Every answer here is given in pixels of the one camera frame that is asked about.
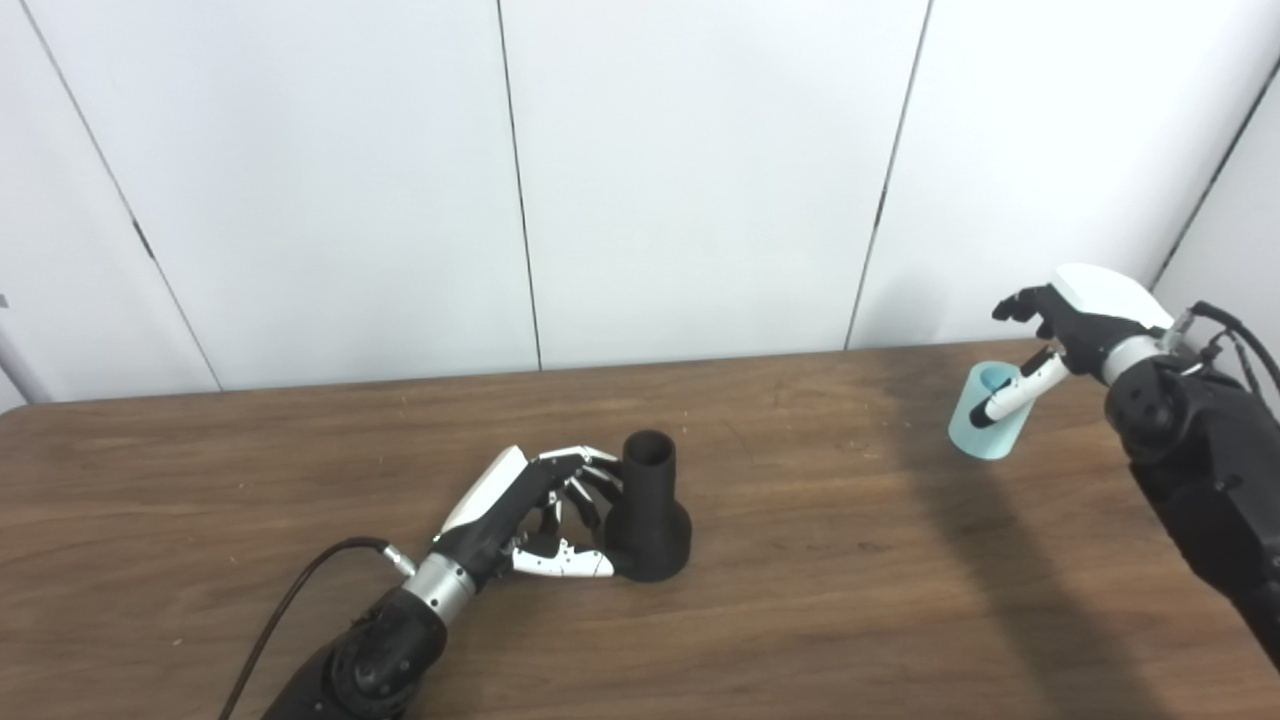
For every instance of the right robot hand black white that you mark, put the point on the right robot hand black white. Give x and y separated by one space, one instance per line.
1095 320

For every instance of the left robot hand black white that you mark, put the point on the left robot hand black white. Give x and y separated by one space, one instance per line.
490 525

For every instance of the black nozzle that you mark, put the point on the black nozzle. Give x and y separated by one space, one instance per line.
650 520

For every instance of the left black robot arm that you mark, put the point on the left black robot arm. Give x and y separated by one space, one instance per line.
380 650

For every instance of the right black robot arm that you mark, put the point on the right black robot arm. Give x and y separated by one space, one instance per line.
1210 470

